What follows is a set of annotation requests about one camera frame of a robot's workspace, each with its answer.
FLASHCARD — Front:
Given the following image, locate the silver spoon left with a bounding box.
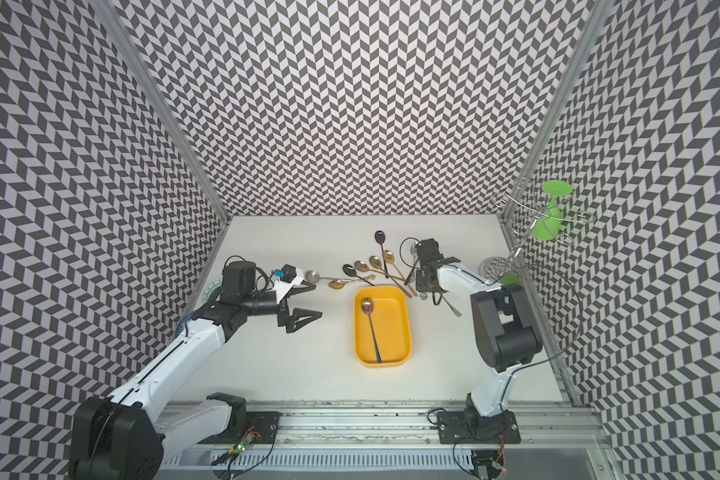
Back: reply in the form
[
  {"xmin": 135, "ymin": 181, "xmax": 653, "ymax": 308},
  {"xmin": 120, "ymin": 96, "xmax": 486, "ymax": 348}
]
[{"xmin": 305, "ymin": 270, "xmax": 347, "ymax": 283}]

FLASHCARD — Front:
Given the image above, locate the silver spoon ornate handle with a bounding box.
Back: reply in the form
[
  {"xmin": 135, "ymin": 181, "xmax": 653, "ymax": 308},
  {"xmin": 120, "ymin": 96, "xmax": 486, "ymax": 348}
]
[{"xmin": 440, "ymin": 293, "xmax": 462, "ymax": 317}]

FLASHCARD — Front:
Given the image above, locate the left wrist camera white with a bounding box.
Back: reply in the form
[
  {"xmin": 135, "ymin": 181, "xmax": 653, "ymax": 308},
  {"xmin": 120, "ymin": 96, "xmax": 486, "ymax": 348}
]
[{"xmin": 273, "ymin": 264, "xmax": 305, "ymax": 302}]

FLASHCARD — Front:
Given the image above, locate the purple spoon long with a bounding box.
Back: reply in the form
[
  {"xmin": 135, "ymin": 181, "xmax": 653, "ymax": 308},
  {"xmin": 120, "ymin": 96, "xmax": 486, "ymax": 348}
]
[{"xmin": 374, "ymin": 230, "xmax": 389, "ymax": 278}]

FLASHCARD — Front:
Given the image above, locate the chrome cup holder rack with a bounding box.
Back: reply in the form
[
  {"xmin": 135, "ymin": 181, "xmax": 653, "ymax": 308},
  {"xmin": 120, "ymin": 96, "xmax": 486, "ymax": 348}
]
[{"xmin": 478, "ymin": 180, "xmax": 594, "ymax": 285}]

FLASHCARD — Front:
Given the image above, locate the rose gold spoon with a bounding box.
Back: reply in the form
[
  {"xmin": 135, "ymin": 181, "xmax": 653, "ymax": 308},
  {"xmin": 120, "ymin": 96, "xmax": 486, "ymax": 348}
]
[{"xmin": 369, "ymin": 255, "xmax": 413, "ymax": 298}]

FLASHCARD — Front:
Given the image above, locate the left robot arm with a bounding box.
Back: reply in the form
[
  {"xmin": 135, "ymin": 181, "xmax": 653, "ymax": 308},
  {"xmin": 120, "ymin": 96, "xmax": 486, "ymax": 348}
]
[{"xmin": 68, "ymin": 260, "xmax": 322, "ymax": 479}]

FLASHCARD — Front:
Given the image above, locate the green plastic goblet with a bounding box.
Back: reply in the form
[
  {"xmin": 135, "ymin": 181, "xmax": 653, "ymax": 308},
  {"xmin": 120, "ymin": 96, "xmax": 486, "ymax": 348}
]
[{"xmin": 498, "ymin": 180, "xmax": 573, "ymax": 285}]

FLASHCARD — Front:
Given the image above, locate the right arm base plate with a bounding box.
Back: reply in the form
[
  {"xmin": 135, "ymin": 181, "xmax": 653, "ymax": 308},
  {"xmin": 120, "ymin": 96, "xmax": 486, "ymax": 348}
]
[{"xmin": 434, "ymin": 411, "xmax": 521, "ymax": 445}]

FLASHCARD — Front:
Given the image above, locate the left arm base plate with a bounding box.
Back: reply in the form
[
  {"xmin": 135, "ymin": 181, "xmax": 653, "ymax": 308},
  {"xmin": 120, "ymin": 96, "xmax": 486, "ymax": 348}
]
[{"xmin": 201, "ymin": 411, "xmax": 281, "ymax": 445}]

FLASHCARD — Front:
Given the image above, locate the aluminium rail frame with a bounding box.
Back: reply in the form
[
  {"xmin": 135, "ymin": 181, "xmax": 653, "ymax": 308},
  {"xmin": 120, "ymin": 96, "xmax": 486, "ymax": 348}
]
[{"xmin": 159, "ymin": 401, "xmax": 623, "ymax": 479}]

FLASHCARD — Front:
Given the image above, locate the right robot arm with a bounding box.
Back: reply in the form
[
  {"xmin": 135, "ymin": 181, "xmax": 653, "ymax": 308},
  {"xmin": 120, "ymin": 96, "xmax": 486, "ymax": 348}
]
[{"xmin": 414, "ymin": 238, "xmax": 543, "ymax": 438}]

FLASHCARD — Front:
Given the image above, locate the ornate gold small spoon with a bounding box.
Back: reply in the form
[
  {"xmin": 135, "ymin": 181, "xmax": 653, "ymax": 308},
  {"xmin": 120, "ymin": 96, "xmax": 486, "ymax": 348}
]
[{"xmin": 328, "ymin": 275, "xmax": 376, "ymax": 290}]

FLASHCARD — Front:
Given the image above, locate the yellow storage box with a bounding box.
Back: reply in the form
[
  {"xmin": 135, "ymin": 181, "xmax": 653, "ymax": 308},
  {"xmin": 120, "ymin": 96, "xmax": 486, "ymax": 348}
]
[{"xmin": 352, "ymin": 285, "xmax": 413, "ymax": 368}]

